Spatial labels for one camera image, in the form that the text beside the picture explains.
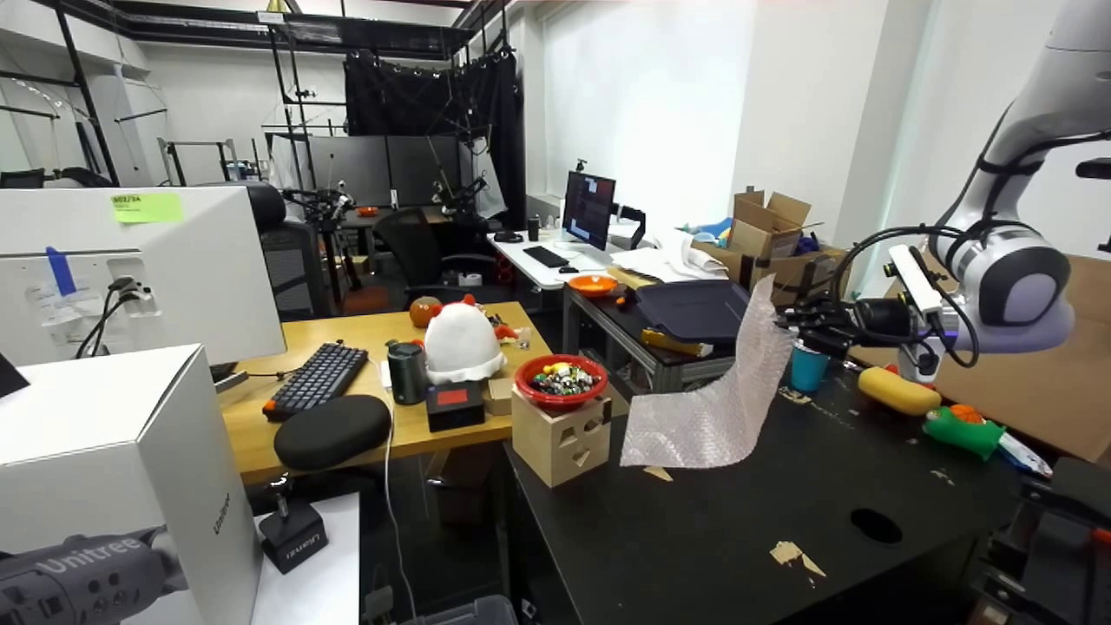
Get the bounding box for white desk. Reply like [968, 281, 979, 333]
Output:
[486, 228, 651, 297]

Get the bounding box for black box with red label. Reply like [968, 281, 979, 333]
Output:
[424, 378, 488, 436]

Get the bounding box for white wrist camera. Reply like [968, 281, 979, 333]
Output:
[886, 242, 946, 321]

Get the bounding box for white plastic bag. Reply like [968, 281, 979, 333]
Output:
[418, 299, 511, 385]

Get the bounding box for pink bubble plastic sheet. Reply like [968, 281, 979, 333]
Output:
[616, 274, 797, 472]

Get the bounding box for black monitor cables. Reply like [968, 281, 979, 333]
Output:
[72, 274, 152, 357]

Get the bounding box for white and blue marker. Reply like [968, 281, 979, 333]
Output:
[997, 430, 1054, 484]

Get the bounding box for large white box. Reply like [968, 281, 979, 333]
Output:
[0, 341, 262, 625]

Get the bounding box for blue tape strip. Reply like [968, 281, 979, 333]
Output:
[41, 242, 79, 299]

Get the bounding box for red bowl with items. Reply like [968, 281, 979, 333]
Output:
[515, 351, 615, 417]

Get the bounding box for orange bowl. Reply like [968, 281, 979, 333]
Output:
[565, 272, 628, 307]

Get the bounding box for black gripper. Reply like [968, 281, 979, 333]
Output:
[789, 297, 920, 363]

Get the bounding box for dark green can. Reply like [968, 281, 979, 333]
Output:
[385, 337, 432, 406]

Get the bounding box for grey Unitree robot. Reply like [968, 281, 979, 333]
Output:
[0, 527, 187, 625]

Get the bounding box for brown cardboard sheet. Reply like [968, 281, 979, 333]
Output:
[878, 238, 1111, 467]

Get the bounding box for open cardboard box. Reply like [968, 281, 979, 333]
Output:
[722, 188, 857, 310]

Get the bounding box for wooden box with holes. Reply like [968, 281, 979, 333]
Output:
[508, 385, 615, 489]

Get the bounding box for green toy cylinder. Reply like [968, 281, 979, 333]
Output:
[920, 403, 1006, 462]

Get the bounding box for black curtain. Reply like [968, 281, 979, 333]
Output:
[344, 46, 526, 228]

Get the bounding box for wooden desk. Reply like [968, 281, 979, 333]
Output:
[217, 299, 550, 484]

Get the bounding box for orange ball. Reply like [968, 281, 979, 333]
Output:
[405, 293, 446, 333]

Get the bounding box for green sticky note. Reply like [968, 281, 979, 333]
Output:
[106, 188, 187, 228]

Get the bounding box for blue cup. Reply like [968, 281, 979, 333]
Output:
[789, 344, 836, 397]

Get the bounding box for small black keyboard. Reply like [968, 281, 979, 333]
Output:
[519, 242, 579, 274]

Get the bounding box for black computer monitor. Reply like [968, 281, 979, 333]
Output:
[560, 168, 622, 254]

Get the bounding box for black joystick controller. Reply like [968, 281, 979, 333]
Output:
[254, 472, 328, 578]

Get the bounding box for white equipment cabinet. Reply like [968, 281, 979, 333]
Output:
[0, 186, 287, 370]

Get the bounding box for black oval cushion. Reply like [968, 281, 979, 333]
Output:
[271, 392, 396, 472]

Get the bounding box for black office chair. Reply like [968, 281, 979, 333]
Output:
[243, 182, 339, 322]

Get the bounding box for small tan box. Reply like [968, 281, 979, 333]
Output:
[481, 377, 516, 417]

